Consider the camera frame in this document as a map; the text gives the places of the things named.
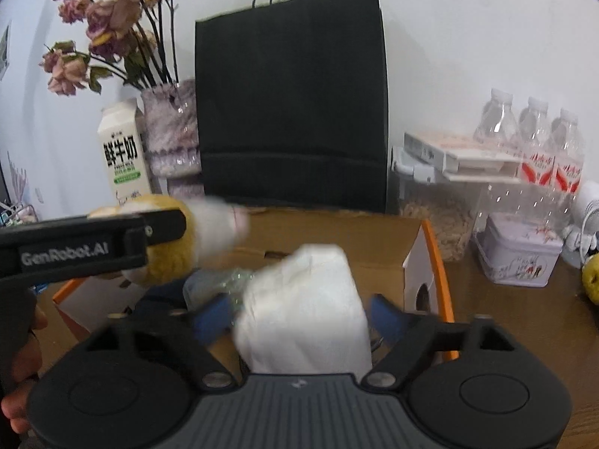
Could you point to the wall picture frame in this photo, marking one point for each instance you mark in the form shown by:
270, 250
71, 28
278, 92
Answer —
3, 51

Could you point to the crushed clear plastic bottle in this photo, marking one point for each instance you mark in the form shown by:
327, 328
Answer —
220, 285

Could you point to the flat white box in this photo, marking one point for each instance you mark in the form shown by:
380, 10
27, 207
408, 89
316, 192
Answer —
449, 149

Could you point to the purple glass vase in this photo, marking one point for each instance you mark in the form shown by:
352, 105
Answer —
171, 126

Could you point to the white floral tin box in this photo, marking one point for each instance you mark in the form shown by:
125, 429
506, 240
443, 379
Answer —
519, 255

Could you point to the yellow white plush toy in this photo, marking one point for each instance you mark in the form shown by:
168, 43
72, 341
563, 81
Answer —
206, 224

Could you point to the dark blue cloth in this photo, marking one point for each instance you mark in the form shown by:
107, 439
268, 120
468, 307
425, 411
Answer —
159, 301

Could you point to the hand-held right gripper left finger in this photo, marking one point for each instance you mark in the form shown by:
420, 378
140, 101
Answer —
213, 320

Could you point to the green pear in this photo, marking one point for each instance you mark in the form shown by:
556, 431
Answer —
592, 278

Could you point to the dried pink flowers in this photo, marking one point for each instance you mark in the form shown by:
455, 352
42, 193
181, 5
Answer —
112, 14

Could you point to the clear storage container white lid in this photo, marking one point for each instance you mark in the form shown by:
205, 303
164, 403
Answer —
435, 215

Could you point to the black paper bag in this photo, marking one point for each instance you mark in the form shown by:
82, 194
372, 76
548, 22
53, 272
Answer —
290, 103

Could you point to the white tissue pack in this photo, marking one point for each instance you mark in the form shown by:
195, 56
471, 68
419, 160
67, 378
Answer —
304, 308

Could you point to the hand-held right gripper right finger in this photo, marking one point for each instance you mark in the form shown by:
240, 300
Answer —
388, 313

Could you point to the person's left hand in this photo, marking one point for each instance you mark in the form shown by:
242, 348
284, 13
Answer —
25, 360

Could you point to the clear water bottle red label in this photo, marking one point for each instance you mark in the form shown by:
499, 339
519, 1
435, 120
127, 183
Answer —
536, 149
568, 159
496, 121

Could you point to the white milk carton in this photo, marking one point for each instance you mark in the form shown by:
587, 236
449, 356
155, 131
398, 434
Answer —
124, 154

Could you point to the cardboard box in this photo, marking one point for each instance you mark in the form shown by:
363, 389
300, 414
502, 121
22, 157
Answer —
327, 229

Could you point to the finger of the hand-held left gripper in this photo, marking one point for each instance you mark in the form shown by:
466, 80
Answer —
166, 227

